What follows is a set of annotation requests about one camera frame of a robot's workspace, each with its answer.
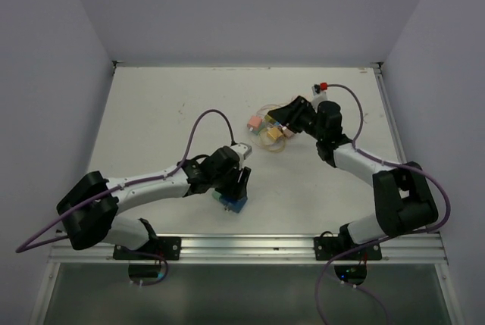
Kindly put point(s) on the aluminium right rail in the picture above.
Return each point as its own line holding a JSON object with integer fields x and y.
{"x": 378, "y": 74}

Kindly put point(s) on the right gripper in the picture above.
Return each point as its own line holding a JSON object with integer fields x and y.
{"x": 289, "y": 115}

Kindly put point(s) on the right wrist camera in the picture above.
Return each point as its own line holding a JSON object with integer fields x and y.
{"x": 319, "y": 94}

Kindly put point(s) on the dark blue cube socket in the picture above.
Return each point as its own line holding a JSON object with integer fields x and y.
{"x": 234, "y": 206}

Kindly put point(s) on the salmon plug with cable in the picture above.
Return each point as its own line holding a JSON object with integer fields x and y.
{"x": 252, "y": 122}

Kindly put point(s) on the yellow plug with cable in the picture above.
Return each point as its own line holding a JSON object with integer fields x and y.
{"x": 274, "y": 134}

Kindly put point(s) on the aluminium front rail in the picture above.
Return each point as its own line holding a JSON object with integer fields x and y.
{"x": 261, "y": 249}

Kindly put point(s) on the teal plug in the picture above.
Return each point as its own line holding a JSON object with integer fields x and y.
{"x": 258, "y": 127}

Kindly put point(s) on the green plug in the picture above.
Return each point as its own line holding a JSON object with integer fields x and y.
{"x": 217, "y": 196}

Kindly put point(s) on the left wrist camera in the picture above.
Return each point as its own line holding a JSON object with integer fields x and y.
{"x": 243, "y": 150}

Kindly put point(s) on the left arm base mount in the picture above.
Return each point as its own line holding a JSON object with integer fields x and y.
{"x": 167, "y": 247}

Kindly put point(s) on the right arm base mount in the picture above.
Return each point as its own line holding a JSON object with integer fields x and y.
{"x": 328, "y": 245}

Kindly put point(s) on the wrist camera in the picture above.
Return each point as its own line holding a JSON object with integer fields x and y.
{"x": 243, "y": 150}
{"x": 319, "y": 94}

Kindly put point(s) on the aluminium rail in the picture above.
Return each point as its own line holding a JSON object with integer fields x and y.
{"x": 378, "y": 74}
{"x": 261, "y": 249}

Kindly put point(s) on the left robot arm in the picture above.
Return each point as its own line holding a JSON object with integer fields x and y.
{"x": 91, "y": 212}

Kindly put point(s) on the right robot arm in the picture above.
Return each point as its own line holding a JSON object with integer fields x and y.
{"x": 402, "y": 198}

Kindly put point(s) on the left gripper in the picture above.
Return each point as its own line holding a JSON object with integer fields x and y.
{"x": 237, "y": 188}

